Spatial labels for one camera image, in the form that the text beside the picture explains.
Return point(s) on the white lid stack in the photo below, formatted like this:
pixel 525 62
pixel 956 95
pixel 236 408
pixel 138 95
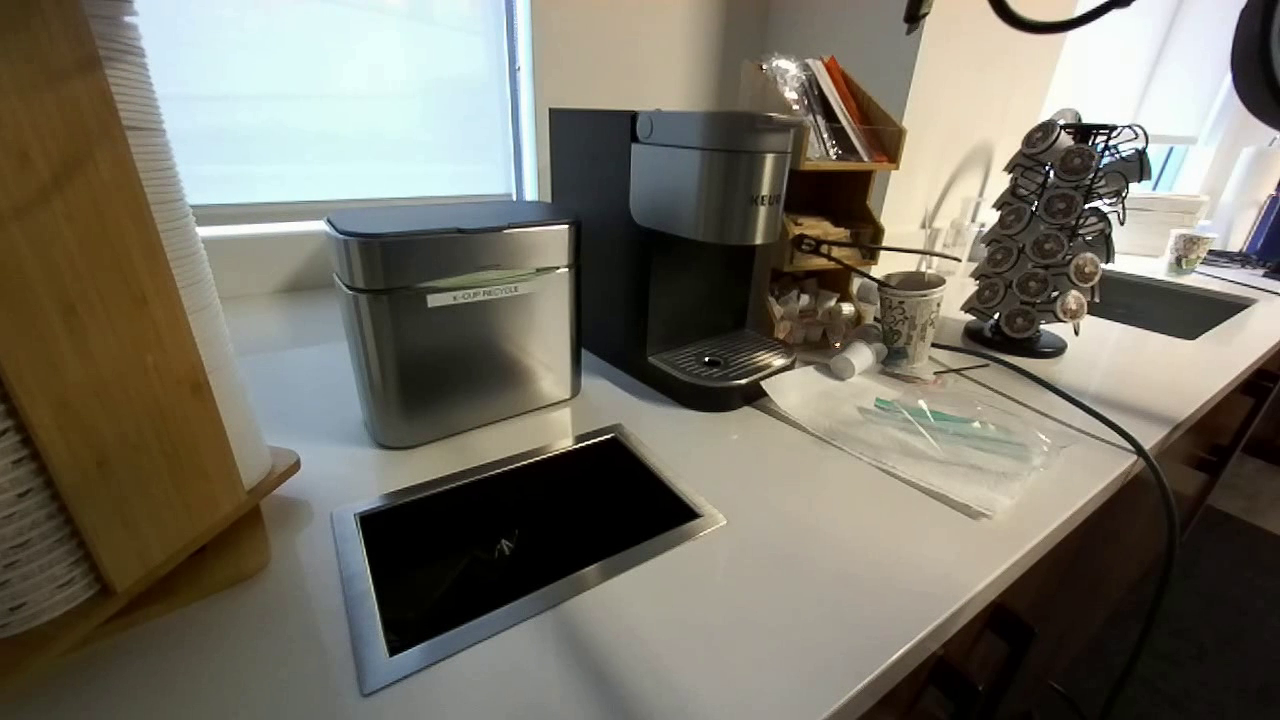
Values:
pixel 203 307
pixel 43 535

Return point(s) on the wooden lid stand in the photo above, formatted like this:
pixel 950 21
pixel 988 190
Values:
pixel 94 264

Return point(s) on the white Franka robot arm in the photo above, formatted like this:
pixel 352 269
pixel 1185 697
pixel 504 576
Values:
pixel 1262 67

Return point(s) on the brown lid coffee pod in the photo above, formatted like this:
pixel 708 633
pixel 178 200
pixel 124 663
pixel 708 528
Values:
pixel 1010 216
pixel 1044 246
pixel 1021 321
pixel 1079 161
pixel 1063 205
pixel 999 257
pixel 1034 284
pixel 1042 138

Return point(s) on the black silver coffee machine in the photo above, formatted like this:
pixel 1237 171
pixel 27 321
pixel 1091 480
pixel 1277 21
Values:
pixel 665 264

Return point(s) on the small creamer cup heap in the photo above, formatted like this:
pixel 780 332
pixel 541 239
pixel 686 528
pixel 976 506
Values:
pixel 819 321

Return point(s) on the stainless steel bin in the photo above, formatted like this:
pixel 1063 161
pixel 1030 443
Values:
pixel 455 347

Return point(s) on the steel framed counter chute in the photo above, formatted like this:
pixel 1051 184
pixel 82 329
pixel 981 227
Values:
pixel 535 535

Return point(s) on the white creamer cup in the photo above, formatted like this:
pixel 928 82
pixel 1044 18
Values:
pixel 854 361

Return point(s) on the black stirrers bundle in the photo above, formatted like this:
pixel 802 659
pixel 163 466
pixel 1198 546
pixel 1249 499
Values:
pixel 840 260

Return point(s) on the wooden condiment organizer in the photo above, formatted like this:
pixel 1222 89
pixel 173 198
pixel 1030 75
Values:
pixel 840 200

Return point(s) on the patterned paper cup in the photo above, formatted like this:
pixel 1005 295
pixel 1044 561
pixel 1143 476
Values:
pixel 1189 252
pixel 909 326

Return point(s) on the clear zip bag green seal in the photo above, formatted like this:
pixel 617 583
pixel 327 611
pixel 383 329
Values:
pixel 934 443

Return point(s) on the orange white paper packet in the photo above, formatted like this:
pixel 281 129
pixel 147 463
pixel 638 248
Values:
pixel 845 115

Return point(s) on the bright window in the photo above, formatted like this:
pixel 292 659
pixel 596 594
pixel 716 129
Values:
pixel 333 107

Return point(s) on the dark wooden cabinet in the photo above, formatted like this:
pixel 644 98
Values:
pixel 1042 626

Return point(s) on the steel sink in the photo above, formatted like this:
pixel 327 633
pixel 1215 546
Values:
pixel 1165 307

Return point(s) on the white container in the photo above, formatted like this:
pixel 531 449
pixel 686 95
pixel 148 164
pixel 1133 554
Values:
pixel 1160 220

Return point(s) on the blue bottle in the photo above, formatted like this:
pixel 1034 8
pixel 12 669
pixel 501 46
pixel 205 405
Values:
pixel 1264 233

